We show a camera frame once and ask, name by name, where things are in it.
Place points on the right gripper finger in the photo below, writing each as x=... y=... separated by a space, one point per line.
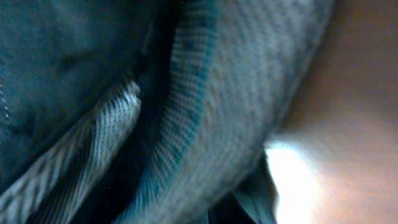
x=228 y=211

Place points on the black shorts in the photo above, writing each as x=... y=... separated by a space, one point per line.
x=146 y=111

